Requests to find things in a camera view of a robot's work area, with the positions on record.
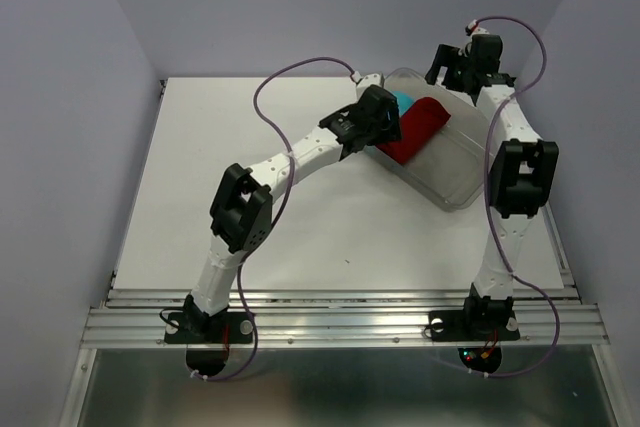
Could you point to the clear plastic bin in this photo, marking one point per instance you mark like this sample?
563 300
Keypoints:
448 169

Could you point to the rolled light blue t shirt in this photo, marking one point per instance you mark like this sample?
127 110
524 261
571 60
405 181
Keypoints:
393 123

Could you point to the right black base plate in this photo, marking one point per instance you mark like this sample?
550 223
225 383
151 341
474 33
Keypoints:
456 326

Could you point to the aluminium mounting rail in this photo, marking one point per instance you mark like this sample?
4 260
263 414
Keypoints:
333 319

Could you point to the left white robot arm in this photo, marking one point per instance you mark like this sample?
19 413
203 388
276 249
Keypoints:
242 214

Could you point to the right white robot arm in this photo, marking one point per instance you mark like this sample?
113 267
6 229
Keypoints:
519 170

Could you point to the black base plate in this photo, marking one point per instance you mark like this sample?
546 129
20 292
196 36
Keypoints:
456 326
235 327

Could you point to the red t shirt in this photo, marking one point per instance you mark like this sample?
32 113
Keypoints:
420 120

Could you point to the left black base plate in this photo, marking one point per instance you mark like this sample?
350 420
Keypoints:
235 327

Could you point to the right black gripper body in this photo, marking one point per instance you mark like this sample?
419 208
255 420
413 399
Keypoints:
469 66

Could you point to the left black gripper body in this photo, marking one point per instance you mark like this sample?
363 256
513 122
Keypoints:
385 131

